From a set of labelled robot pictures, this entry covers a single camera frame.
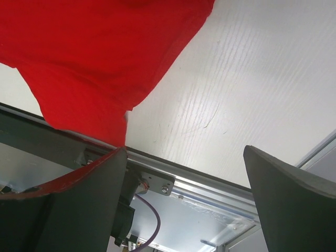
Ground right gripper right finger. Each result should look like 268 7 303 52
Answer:
243 145 335 251

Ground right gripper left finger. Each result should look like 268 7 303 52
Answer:
1 148 127 251

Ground red t shirt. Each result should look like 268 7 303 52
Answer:
1 1 214 147

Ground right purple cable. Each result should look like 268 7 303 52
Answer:
133 194 162 252

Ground aluminium frame rail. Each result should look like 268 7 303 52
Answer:
128 148 261 251

